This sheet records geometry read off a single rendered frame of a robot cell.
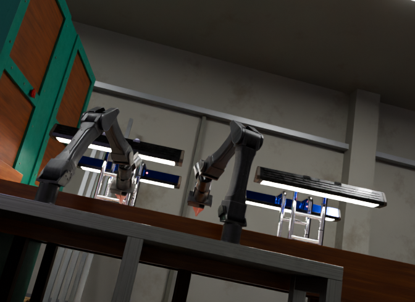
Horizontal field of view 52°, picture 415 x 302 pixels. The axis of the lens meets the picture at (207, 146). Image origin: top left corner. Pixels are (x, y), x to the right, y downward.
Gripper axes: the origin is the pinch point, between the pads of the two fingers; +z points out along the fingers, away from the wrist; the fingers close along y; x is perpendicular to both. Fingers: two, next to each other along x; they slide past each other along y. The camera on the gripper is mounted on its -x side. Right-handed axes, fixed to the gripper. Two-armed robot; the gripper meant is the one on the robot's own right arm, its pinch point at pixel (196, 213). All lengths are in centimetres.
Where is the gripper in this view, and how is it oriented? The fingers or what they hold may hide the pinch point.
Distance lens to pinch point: 183.8
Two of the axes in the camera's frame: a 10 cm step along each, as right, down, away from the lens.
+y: -9.8, -2.1, -0.3
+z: -1.9, 8.2, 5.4
